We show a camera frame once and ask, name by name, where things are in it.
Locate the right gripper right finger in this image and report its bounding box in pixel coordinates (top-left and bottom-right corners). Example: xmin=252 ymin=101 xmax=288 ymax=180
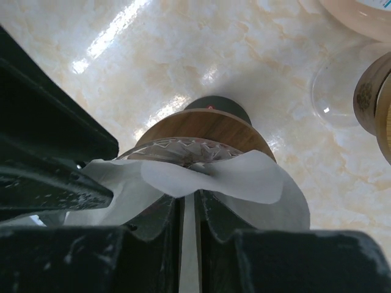
xmin=195 ymin=190 xmax=255 ymax=292

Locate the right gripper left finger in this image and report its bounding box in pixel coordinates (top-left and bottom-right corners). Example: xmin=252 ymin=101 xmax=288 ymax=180
xmin=124 ymin=195 xmax=180 ymax=292

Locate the dark wooden dripper ring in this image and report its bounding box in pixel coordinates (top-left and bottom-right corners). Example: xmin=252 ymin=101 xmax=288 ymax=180
xmin=134 ymin=109 xmax=277 ymax=164

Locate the light wooden dripper ring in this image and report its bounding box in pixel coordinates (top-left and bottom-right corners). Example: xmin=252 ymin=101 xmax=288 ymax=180
xmin=353 ymin=51 xmax=391 ymax=167

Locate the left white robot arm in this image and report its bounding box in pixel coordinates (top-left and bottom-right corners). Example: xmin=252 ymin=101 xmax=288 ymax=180
xmin=1 ymin=29 xmax=119 ymax=222

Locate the clear glass carafe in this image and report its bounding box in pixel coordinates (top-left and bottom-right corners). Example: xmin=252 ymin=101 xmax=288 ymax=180
xmin=312 ymin=42 xmax=390 ymax=128

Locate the pink liquid bottle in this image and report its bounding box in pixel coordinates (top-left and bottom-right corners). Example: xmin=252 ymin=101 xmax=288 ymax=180
xmin=298 ymin=0 xmax=391 ymax=43

